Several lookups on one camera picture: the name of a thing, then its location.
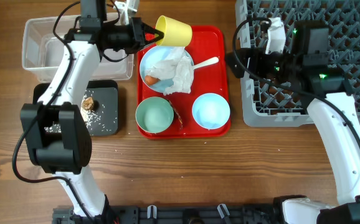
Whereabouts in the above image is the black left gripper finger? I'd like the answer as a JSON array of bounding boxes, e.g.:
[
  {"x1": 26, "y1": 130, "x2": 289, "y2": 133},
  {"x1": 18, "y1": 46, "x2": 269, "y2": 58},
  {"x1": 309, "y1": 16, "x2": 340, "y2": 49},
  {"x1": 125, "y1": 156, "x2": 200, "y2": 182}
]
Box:
[
  {"x1": 142, "y1": 23, "x2": 164, "y2": 35},
  {"x1": 141, "y1": 34, "x2": 164, "y2": 49}
]

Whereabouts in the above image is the yellow plastic cup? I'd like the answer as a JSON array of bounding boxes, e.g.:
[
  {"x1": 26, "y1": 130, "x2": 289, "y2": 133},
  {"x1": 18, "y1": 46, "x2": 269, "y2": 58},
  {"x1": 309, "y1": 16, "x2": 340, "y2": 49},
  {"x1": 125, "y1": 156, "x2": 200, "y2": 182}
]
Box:
[{"x1": 155, "y1": 16, "x2": 192, "y2": 47}]

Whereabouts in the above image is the brown food scrap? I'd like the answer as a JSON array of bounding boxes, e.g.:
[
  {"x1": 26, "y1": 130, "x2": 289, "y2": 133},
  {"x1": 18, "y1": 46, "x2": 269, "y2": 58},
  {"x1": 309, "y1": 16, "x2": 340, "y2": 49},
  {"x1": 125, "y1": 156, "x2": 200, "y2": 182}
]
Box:
[{"x1": 82, "y1": 97, "x2": 95, "y2": 111}]

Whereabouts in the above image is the light blue bowl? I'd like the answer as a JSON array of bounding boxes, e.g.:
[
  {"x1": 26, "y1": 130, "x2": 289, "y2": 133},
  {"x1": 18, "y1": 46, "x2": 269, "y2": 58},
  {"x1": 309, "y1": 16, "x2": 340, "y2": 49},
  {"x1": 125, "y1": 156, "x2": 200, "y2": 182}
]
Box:
[{"x1": 192, "y1": 93, "x2": 230, "y2": 130}]

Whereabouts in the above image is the pile of rice grains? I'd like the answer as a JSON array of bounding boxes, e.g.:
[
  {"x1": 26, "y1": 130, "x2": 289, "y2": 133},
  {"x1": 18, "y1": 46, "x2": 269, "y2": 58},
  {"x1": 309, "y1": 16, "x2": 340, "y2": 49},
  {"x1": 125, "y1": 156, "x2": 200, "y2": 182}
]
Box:
[{"x1": 44, "y1": 89, "x2": 117, "y2": 134}]

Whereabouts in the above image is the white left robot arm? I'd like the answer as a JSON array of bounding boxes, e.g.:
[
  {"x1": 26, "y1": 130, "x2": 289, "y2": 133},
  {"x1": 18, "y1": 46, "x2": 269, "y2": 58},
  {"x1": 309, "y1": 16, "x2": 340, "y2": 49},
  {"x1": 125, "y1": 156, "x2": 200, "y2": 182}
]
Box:
[{"x1": 12, "y1": 1, "x2": 166, "y2": 223}]

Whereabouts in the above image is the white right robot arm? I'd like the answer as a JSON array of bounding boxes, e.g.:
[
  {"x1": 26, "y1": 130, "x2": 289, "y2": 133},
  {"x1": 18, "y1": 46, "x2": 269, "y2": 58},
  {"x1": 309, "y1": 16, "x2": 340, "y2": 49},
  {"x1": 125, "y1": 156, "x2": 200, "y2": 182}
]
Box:
[{"x1": 225, "y1": 17, "x2": 360, "y2": 223}]

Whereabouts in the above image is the grey dishwasher rack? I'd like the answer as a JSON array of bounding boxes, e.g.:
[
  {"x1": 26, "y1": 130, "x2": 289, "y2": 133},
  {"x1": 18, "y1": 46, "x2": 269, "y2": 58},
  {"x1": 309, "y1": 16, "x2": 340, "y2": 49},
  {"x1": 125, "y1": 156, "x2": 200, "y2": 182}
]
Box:
[{"x1": 235, "y1": 0, "x2": 360, "y2": 127}]

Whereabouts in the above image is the black waste tray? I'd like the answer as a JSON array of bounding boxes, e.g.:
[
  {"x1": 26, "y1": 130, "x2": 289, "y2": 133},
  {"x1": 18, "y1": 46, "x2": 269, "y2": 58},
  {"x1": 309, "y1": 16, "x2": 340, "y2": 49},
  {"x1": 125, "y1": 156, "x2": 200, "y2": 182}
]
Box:
[{"x1": 27, "y1": 80, "x2": 119, "y2": 138}]

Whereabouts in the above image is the light blue plate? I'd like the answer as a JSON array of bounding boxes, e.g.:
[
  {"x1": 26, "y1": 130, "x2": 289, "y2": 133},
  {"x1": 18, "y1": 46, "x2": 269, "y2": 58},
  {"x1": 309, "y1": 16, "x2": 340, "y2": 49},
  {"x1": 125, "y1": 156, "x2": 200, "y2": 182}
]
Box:
[{"x1": 140, "y1": 46, "x2": 194, "y2": 94}]

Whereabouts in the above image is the crumpled white napkin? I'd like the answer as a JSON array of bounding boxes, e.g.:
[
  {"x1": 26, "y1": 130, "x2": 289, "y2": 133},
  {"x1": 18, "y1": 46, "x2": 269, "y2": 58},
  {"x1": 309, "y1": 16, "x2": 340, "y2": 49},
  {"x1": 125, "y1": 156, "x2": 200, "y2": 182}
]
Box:
[{"x1": 146, "y1": 47, "x2": 194, "y2": 95}]

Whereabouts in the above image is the orange food piece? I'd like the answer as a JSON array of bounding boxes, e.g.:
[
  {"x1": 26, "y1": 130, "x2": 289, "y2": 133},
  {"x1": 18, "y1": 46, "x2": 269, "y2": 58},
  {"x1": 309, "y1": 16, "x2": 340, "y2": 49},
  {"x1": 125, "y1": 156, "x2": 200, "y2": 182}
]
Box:
[{"x1": 144, "y1": 75, "x2": 160, "y2": 86}]

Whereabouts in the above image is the white spoon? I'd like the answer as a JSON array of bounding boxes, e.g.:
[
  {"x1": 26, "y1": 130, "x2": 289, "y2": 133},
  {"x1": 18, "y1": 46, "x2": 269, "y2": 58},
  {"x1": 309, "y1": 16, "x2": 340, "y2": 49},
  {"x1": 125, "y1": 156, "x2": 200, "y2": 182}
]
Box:
[{"x1": 192, "y1": 57, "x2": 219, "y2": 70}]

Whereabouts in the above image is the red serving tray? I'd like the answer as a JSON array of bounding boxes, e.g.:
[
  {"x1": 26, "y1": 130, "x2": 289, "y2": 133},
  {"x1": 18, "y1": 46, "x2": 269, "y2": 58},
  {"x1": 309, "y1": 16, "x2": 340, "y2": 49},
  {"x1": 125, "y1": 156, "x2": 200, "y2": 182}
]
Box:
[{"x1": 137, "y1": 26, "x2": 230, "y2": 139}]

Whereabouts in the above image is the mint green bowl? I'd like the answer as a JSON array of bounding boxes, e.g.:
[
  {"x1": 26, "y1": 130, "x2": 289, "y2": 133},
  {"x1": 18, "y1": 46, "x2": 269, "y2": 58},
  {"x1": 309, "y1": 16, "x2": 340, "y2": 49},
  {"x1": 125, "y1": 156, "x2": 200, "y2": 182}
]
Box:
[{"x1": 135, "y1": 96, "x2": 174, "y2": 134}]

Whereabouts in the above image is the clear plastic bin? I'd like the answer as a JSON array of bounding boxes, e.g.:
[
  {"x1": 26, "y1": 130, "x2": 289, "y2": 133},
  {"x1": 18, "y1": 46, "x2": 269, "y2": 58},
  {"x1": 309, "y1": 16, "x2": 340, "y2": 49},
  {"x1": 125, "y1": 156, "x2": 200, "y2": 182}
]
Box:
[{"x1": 22, "y1": 17, "x2": 134, "y2": 83}]

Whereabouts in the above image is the red candy wrapper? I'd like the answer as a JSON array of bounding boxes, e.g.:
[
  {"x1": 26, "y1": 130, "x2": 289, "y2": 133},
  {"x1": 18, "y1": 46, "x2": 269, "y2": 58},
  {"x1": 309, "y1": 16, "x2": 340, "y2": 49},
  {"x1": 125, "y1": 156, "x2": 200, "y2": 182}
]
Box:
[{"x1": 169, "y1": 102, "x2": 184, "y2": 130}]

